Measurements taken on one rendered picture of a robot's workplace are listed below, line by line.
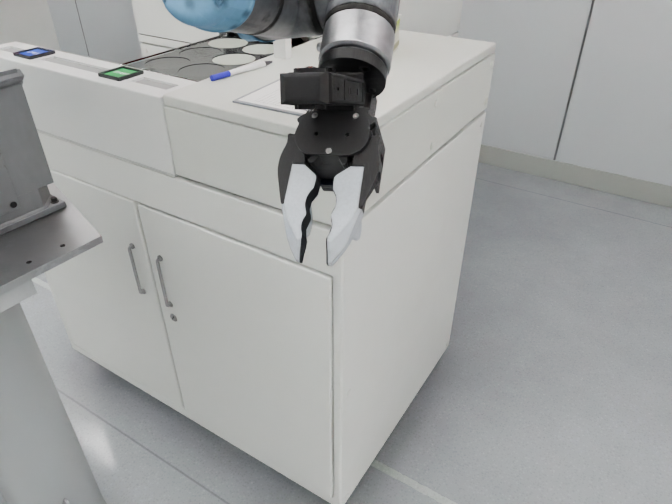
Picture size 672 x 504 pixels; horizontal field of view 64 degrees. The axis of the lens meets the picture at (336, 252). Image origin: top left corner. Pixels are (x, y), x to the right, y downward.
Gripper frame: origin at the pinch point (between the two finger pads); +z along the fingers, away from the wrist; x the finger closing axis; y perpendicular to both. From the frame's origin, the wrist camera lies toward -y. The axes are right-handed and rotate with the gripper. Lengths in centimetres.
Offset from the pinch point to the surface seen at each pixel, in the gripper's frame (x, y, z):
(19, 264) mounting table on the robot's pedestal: 46.0, 15.1, 1.0
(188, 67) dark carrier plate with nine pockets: 53, 49, -56
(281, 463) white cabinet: 27, 85, 26
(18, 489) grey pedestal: 67, 53, 36
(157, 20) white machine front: 87, 74, -92
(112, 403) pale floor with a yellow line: 86, 101, 20
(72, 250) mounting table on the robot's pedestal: 41.3, 18.4, -2.5
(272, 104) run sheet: 18.3, 23.0, -29.5
